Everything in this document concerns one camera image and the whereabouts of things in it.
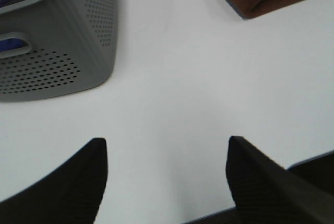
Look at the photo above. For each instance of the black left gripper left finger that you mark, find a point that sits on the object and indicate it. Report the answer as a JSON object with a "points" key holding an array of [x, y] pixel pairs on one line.
{"points": [[72, 193]]}

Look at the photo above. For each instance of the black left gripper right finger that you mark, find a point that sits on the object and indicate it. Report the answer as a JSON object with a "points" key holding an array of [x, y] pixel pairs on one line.
{"points": [[265, 192]]}

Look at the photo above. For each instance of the grey perforated laundry basket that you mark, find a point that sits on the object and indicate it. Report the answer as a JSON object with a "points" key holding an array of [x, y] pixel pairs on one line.
{"points": [[51, 48]]}

